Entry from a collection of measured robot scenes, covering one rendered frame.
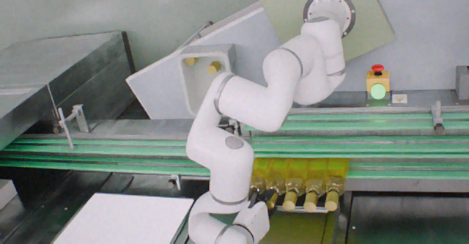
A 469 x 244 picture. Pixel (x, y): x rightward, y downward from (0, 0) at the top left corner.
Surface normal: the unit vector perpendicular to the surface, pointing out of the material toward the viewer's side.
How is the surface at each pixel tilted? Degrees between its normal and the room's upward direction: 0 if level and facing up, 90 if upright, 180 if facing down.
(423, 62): 0
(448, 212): 90
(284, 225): 90
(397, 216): 89
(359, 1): 4
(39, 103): 90
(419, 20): 0
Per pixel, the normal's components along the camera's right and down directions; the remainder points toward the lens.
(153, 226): -0.15, -0.89
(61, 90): 0.95, -0.01
